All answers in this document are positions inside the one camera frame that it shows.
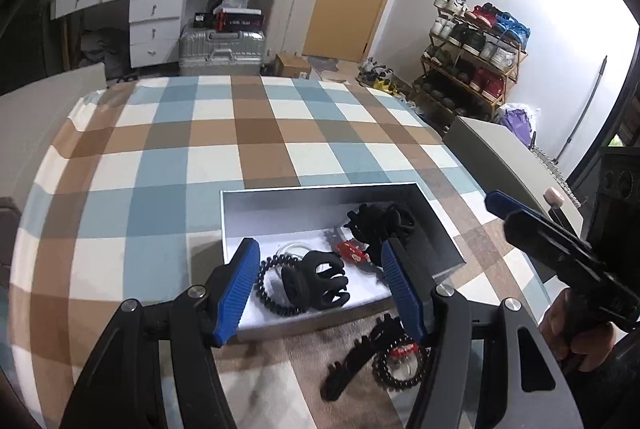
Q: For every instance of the purple bag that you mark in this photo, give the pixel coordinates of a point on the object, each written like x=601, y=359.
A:
x=520, y=126

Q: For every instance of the small black claw hair clip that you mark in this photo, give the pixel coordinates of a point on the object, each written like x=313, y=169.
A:
x=315, y=281

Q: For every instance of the wooden shoe rack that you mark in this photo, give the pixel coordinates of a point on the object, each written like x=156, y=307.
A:
x=505, y=84

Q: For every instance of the white desk with drawers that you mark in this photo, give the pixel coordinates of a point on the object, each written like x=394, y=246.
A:
x=150, y=14

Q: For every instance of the small closed cardboard box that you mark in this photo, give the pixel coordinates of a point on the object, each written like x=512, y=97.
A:
x=292, y=65

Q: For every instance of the grey floor mat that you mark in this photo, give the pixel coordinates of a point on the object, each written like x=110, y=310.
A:
x=330, y=64

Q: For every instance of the rows of shoes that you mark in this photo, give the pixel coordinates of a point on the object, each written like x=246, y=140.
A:
x=475, y=39

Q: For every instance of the white upright suitcase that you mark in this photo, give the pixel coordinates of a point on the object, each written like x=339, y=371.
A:
x=290, y=14

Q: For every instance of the silver rectangular box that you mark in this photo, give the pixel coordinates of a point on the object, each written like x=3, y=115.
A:
x=300, y=214

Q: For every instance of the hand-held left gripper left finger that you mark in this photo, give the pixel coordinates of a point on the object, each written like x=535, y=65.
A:
x=237, y=289

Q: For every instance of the red and black box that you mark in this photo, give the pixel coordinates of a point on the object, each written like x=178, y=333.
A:
x=240, y=20

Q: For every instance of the small white round badge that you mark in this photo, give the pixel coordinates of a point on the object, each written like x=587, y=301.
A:
x=295, y=248

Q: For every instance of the thin metal pole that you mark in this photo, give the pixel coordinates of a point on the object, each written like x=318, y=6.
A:
x=585, y=104

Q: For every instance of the wicker basket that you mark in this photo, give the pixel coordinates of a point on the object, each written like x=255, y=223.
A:
x=550, y=164

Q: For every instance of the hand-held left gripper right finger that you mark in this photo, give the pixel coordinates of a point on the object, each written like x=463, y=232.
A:
x=402, y=294

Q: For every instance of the small red ornament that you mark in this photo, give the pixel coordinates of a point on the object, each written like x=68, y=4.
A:
x=352, y=251

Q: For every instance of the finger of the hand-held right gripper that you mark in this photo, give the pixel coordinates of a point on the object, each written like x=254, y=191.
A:
x=545, y=244
x=505, y=204

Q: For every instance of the long black hair clip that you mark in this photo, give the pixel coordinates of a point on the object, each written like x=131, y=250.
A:
x=350, y=359

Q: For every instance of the small black box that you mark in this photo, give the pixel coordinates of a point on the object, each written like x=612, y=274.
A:
x=205, y=21

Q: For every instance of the large black claw hair clip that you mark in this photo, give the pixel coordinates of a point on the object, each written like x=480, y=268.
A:
x=380, y=221

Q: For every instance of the person's right forearm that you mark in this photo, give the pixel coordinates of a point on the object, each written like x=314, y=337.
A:
x=620, y=384

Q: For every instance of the silver suitcase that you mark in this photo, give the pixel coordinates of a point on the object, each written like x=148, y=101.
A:
x=220, y=51

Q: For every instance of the plaid tablecloth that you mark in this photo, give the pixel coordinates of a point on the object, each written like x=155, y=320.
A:
x=200, y=144

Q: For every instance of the person's right hand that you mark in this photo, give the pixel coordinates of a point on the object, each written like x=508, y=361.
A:
x=592, y=349

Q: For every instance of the pile of floor shoes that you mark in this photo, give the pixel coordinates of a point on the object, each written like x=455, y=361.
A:
x=382, y=76

